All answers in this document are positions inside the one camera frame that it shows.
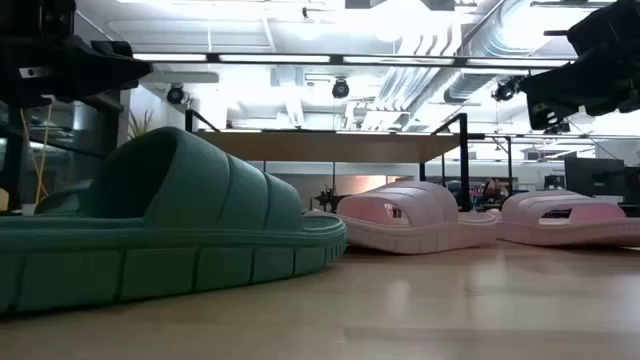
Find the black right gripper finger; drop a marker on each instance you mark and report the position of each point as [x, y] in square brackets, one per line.
[550, 114]
[560, 82]

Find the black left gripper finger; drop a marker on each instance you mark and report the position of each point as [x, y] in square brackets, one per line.
[110, 70]
[102, 101]

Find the pale pink rubber slide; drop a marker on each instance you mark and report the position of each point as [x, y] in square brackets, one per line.
[415, 230]
[565, 230]

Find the teal green rubber slide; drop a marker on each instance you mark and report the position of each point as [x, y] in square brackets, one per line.
[200, 200]

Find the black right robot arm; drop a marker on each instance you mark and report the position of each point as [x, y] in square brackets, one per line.
[631, 14]

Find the green potted plant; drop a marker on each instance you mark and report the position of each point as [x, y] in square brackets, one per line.
[141, 127]

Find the black ceiling spot lamp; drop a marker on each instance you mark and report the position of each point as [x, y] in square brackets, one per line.
[176, 94]
[340, 89]

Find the large black computer monitor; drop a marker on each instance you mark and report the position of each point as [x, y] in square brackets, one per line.
[595, 177]

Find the small white cup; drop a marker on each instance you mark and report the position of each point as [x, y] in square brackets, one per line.
[27, 209]

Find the pale yellow object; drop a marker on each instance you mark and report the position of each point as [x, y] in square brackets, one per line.
[4, 199]

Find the long linear ceiling light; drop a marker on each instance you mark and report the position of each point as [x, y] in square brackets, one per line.
[275, 58]

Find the small black device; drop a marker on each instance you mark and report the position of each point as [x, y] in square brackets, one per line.
[328, 197]

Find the black metal desk frame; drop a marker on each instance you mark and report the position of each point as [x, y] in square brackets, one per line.
[509, 160]

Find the wooden shelf black metal frame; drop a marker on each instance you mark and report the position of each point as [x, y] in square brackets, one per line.
[325, 146]

